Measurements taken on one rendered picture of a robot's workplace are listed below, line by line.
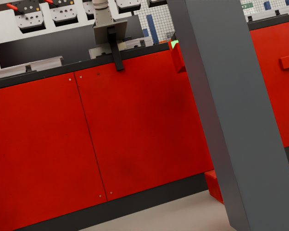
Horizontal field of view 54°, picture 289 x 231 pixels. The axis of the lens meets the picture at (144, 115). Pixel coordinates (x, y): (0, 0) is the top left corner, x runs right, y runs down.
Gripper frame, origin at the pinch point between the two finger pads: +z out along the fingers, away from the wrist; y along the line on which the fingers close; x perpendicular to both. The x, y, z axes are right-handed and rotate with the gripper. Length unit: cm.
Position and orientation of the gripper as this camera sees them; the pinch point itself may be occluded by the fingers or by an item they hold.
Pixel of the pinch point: (106, 33)
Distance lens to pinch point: 175.6
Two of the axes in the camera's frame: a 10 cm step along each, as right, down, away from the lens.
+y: -9.6, 2.5, -1.5
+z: 1.2, 7.9, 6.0
